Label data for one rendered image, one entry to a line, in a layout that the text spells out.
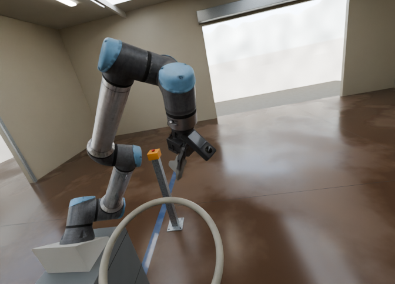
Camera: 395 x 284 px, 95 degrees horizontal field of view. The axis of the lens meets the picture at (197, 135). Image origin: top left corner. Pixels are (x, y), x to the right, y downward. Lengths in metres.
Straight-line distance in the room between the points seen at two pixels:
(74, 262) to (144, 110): 6.28
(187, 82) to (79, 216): 1.21
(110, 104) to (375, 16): 8.27
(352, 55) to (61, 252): 8.23
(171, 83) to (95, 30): 7.40
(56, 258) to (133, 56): 1.26
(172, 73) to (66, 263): 1.30
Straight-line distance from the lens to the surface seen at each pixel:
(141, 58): 0.55
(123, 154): 0.98
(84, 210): 1.47
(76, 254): 1.40
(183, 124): 0.51
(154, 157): 2.05
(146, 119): 7.38
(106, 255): 0.94
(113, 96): 0.62
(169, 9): 7.04
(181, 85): 0.45
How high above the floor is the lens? 1.82
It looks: 20 degrees down
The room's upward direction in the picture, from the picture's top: 12 degrees counter-clockwise
